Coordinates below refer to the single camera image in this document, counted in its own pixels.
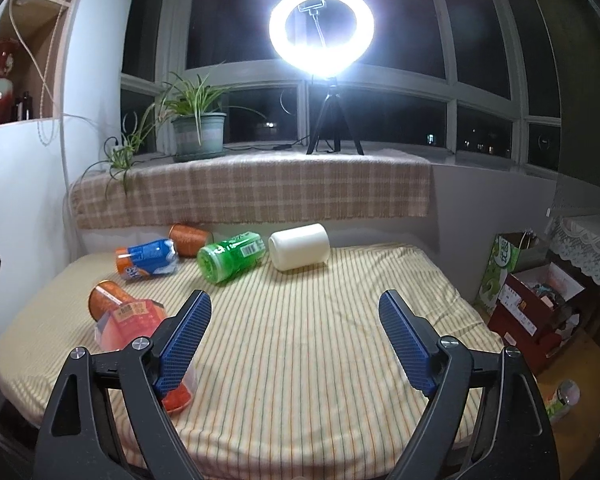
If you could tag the green plastic bottle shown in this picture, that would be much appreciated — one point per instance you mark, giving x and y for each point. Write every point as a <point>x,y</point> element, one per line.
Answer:
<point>230,260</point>

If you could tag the white cup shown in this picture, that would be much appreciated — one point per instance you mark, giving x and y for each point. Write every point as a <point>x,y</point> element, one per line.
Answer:
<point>300,247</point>

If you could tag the clear red plastic container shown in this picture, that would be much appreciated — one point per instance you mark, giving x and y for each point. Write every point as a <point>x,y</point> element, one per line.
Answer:
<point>130,324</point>

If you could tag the red vase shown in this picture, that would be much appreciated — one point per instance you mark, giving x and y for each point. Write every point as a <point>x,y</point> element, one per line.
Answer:
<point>0,62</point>

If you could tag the clear plastic bottle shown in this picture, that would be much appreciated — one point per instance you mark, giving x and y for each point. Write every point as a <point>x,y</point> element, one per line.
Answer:
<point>562,400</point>

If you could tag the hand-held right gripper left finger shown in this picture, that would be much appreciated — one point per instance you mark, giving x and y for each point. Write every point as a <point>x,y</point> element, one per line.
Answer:
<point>185,340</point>

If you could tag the dark curtain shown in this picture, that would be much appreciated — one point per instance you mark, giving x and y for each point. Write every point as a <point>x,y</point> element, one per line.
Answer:
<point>580,110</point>

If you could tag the wooden shelf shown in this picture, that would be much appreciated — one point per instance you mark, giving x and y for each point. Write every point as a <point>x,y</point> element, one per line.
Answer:
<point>62,60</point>

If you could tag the orange can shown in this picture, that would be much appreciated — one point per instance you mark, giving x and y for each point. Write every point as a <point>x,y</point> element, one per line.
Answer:
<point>190,240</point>

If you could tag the grey plant pot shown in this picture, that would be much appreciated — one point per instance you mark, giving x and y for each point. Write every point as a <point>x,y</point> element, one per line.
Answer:
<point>200,132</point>

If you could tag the white window frame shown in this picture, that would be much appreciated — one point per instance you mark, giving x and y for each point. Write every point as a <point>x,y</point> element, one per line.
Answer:
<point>380,86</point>

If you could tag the black tripod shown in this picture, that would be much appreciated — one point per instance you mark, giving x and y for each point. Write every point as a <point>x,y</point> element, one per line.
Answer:
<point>330,110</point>

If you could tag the dark bottle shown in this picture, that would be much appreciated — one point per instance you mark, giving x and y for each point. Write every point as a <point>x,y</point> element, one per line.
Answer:
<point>26,107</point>

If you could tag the spider plant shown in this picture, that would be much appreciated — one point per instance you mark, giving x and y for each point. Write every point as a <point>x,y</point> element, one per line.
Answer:
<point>195,95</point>

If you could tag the green and white carton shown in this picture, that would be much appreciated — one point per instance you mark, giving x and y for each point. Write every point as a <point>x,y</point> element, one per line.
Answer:
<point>500,265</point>

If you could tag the plaid cloth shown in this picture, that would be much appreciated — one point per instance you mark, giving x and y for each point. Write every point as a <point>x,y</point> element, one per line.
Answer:
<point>280,190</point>

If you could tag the crushed blue plastic bottle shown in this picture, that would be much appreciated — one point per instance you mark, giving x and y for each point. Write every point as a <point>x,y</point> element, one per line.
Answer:
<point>150,256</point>

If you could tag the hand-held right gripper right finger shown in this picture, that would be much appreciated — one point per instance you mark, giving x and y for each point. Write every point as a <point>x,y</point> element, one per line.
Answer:
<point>405,345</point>

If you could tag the red cardboard box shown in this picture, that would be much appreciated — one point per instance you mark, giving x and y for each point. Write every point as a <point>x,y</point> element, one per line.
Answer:
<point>515,316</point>

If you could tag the white lace cloth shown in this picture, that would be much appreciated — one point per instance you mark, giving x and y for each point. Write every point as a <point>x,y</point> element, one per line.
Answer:
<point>590,245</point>

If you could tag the striped bed sheet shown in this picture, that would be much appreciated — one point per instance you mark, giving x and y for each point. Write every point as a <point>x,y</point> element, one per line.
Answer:
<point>305,335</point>

